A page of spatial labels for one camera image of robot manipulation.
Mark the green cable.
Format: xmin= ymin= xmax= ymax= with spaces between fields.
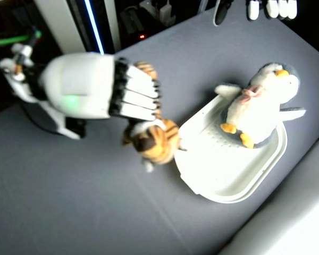
xmin=0 ymin=30 xmax=43 ymax=48

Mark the plush penguin toy pink scarf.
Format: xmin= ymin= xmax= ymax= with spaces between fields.
xmin=214 ymin=62 xmax=306 ymax=149

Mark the grey table cloth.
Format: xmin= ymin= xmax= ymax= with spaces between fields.
xmin=0 ymin=6 xmax=319 ymax=255

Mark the white plastic tray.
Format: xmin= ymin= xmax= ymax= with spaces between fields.
xmin=174 ymin=94 xmax=287 ymax=205

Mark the blue light strip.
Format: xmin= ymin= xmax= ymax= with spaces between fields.
xmin=84 ymin=0 xmax=105 ymax=56

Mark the plush tiger toy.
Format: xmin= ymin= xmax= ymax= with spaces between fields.
xmin=122 ymin=61 xmax=188 ymax=173

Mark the white power adapter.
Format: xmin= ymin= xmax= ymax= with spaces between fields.
xmin=140 ymin=0 xmax=177 ymax=26

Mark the white cabinet panel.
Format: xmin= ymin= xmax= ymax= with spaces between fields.
xmin=34 ymin=0 xmax=122 ymax=55

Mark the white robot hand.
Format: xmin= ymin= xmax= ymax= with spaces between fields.
xmin=212 ymin=0 xmax=298 ymax=27
xmin=39 ymin=52 xmax=163 ymax=122

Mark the black device red light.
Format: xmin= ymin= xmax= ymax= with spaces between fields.
xmin=119 ymin=5 xmax=160 ymax=43

